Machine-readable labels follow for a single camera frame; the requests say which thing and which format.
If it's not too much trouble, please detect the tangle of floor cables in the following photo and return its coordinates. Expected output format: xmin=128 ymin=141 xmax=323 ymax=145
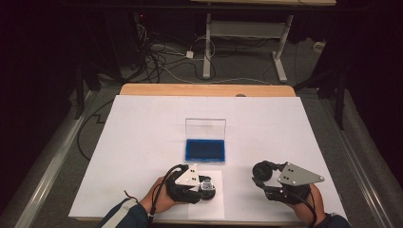
xmin=134 ymin=22 xmax=218 ymax=84

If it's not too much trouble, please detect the white paper sheet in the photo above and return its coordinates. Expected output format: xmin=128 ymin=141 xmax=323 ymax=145
xmin=187 ymin=170 xmax=225 ymax=220

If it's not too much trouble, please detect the blue ink pad box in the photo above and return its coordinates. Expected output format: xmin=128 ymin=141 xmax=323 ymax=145
xmin=183 ymin=118 xmax=227 ymax=164

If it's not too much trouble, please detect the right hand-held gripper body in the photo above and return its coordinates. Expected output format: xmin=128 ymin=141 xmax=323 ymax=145
xmin=264 ymin=161 xmax=326 ymax=205

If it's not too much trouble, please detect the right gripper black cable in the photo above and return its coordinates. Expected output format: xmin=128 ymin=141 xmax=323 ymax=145
xmin=283 ymin=186 xmax=318 ymax=228

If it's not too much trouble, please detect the black stand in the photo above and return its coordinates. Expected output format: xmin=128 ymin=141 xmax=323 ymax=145
xmin=294 ymin=67 xmax=350 ymax=131
xmin=73 ymin=61 xmax=104 ymax=122

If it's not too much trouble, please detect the black floor cable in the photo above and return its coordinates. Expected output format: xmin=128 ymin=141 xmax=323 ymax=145
xmin=76 ymin=99 xmax=115 ymax=162

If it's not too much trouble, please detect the metal floor rail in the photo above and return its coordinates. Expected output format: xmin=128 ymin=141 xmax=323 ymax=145
xmin=12 ymin=90 xmax=98 ymax=228
xmin=317 ymin=98 xmax=395 ymax=228

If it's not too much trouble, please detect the thin red wire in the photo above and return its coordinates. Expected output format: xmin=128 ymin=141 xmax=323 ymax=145
xmin=123 ymin=189 xmax=140 ymax=202

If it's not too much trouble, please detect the white table cover sheet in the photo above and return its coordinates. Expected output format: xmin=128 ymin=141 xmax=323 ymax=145
xmin=68 ymin=94 xmax=348 ymax=223

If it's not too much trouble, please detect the black round stamp cap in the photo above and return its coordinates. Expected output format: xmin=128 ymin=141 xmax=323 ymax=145
xmin=252 ymin=161 xmax=275 ymax=183

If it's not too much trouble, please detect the stamp with clear knob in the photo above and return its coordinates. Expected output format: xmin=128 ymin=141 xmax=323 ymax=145
xmin=199 ymin=175 xmax=217 ymax=200

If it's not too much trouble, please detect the white metal desk frame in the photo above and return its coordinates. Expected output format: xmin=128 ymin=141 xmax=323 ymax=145
xmin=189 ymin=0 xmax=337 ymax=84

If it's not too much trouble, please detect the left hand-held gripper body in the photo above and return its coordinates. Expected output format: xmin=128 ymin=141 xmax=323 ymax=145
xmin=164 ymin=162 xmax=204 ymax=204

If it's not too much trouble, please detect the person's right hand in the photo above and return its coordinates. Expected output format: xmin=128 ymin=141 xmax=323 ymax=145
xmin=286 ymin=183 xmax=327 ymax=226

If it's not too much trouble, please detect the person's left hand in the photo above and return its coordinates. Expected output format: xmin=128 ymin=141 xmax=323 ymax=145
xmin=140 ymin=176 xmax=179 ymax=215

